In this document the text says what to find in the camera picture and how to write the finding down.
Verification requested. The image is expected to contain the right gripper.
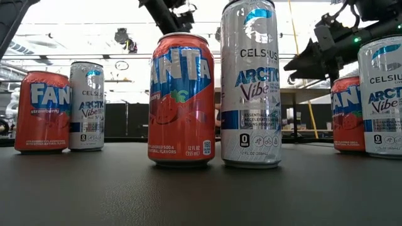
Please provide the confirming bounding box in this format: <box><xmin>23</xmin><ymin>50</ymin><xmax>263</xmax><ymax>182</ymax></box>
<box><xmin>284</xmin><ymin>31</ymin><xmax>362</xmax><ymax>87</ymax></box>

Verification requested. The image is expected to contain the red Fanta strawberry can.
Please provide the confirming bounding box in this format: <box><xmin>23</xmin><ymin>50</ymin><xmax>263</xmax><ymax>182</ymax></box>
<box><xmin>14</xmin><ymin>70</ymin><xmax>72</xmax><ymax>154</ymax></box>
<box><xmin>330</xmin><ymin>75</ymin><xmax>367</xmax><ymax>154</ymax></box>
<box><xmin>147</xmin><ymin>32</ymin><xmax>217</xmax><ymax>168</ymax></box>

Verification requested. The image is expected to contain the silver Celsius Arctic Vibe can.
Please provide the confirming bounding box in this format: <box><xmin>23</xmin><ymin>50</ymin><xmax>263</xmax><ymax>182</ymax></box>
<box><xmin>68</xmin><ymin>61</ymin><xmax>106</xmax><ymax>152</ymax></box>
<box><xmin>220</xmin><ymin>0</ymin><xmax>283</xmax><ymax>170</ymax></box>
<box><xmin>357</xmin><ymin>35</ymin><xmax>402</xmax><ymax>159</ymax></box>

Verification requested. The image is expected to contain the background wooden desk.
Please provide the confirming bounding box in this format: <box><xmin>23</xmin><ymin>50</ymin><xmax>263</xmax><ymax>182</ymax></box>
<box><xmin>281</xmin><ymin>127</ymin><xmax>333</xmax><ymax>139</ymax></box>

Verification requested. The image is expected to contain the black partition panel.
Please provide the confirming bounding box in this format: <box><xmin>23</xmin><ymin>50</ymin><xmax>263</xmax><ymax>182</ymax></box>
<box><xmin>104</xmin><ymin>103</ymin><xmax>128</xmax><ymax>137</ymax></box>
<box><xmin>128</xmin><ymin>103</ymin><xmax>149</xmax><ymax>137</ymax></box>

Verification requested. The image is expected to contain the black ceiling-mounted device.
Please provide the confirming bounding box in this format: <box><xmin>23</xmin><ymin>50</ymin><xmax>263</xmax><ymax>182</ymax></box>
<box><xmin>114</xmin><ymin>27</ymin><xmax>139</xmax><ymax>54</ymax></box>

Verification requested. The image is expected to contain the wooden shelf with black frame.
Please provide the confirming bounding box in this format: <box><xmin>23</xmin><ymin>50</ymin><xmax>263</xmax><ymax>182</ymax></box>
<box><xmin>214</xmin><ymin>76</ymin><xmax>335</xmax><ymax>144</ymax></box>

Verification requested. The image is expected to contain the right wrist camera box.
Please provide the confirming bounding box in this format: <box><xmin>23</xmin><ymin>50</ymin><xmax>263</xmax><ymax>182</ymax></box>
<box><xmin>313</xmin><ymin>24</ymin><xmax>335</xmax><ymax>51</ymax></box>

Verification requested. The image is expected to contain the yellow hanging cable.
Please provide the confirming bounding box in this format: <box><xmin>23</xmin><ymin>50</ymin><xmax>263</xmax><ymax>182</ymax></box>
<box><xmin>287</xmin><ymin>0</ymin><xmax>319</xmax><ymax>139</ymax></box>

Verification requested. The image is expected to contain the thin black hanging ring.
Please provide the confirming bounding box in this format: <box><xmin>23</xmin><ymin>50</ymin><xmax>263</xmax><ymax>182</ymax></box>
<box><xmin>114</xmin><ymin>60</ymin><xmax>130</xmax><ymax>72</ymax></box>

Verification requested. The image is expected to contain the black table frame rail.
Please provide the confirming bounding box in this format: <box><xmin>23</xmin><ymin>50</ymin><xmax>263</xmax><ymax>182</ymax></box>
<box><xmin>0</xmin><ymin>136</ymin><xmax>334</xmax><ymax>148</ymax></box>

